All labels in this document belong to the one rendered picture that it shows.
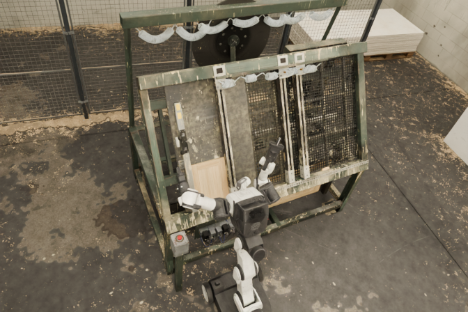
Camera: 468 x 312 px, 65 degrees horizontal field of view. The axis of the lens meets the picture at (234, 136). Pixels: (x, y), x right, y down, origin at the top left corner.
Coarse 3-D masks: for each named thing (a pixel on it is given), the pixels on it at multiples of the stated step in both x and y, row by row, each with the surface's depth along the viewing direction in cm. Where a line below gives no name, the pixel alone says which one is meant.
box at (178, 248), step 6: (174, 234) 292; (180, 234) 292; (174, 240) 288; (180, 240) 288; (186, 240) 289; (174, 246) 285; (180, 246) 287; (186, 246) 290; (174, 252) 291; (180, 252) 294; (186, 252) 298
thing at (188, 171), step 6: (174, 108) 291; (180, 108) 291; (180, 120) 293; (180, 126) 294; (180, 144) 299; (186, 156) 300; (186, 162) 301; (186, 168) 302; (186, 174) 304; (192, 180) 306; (192, 186) 307; (192, 210) 312
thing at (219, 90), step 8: (216, 72) 291; (224, 72) 294; (216, 80) 292; (216, 88) 293; (224, 88) 296; (216, 96) 303; (224, 96) 301; (224, 104) 303; (224, 112) 304; (224, 120) 308; (224, 128) 306; (224, 136) 308; (224, 144) 310; (224, 152) 314; (232, 152) 313; (232, 160) 315; (232, 168) 316; (232, 176) 318; (232, 184) 319; (232, 192) 320
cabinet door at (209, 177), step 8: (208, 160) 313; (216, 160) 314; (224, 160) 318; (192, 168) 306; (200, 168) 309; (208, 168) 313; (216, 168) 316; (224, 168) 319; (200, 176) 311; (208, 176) 314; (216, 176) 317; (224, 176) 320; (200, 184) 312; (208, 184) 316; (216, 184) 319; (224, 184) 322; (200, 192) 313; (208, 192) 317; (216, 192) 320; (224, 192) 323
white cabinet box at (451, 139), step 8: (464, 112) 523; (464, 120) 525; (456, 128) 538; (464, 128) 527; (448, 136) 553; (456, 136) 540; (464, 136) 528; (448, 144) 555; (456, 144) 542; (464, 144) 530; (456, 152) 544; (464, 152) 532; (464, 160) 534
